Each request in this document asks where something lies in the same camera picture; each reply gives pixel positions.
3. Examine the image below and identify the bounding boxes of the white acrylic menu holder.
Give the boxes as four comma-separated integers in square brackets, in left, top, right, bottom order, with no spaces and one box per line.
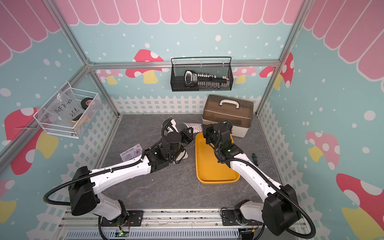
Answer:
[164,118,188,164]

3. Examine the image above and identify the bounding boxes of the food menu card with photos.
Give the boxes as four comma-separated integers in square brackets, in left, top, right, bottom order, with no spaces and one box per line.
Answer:
[183,123,203,134]

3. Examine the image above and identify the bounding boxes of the pink dessert menu card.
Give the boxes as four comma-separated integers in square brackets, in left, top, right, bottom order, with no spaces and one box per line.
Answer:
[120,144,143,162]

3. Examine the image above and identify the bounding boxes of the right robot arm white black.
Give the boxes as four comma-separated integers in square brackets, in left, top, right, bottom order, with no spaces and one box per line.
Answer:
[202,120,317,239]

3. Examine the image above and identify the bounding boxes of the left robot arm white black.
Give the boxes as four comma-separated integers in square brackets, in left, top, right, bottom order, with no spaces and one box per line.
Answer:
[43,118,194,221]

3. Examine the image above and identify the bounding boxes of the beige storage box brown lid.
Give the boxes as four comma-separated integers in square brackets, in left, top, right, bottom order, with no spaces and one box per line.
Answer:
[202,95,254,138]

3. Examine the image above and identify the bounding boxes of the yellow plastic tray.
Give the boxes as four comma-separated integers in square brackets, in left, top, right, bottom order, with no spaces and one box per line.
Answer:
[195,133,240,185]

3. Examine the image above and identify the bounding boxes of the socket set in basket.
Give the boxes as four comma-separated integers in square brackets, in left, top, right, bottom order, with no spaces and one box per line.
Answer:
[184,71,232,91]

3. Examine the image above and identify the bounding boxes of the black tape roll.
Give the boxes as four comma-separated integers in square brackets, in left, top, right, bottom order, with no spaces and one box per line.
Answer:
[81,98,94,110]

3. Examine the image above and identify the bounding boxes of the yellow black tool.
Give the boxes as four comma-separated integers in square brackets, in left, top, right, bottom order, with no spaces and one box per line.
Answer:
[72,113,89,123]

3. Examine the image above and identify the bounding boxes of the labelled plastic bag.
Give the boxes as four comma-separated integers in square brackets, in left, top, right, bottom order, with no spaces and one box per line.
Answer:
[47,90,84,127]

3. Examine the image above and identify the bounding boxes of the black wire mesh basket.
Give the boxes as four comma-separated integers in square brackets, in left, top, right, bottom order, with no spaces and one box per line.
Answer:
[170,57,234,92]

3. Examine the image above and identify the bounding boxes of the aluminium front rail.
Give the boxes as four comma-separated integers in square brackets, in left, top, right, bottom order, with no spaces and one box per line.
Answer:
[56,208,307,230]

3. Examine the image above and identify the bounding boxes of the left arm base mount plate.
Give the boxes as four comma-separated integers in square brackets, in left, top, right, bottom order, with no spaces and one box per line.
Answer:
[101,210,144,227]

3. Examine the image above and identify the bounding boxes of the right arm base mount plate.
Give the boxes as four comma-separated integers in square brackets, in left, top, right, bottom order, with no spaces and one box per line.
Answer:
[219,208,262,227]

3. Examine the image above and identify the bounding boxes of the clear wire wall basket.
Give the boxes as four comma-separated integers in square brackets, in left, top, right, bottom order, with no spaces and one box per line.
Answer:
[34,82,102,139]

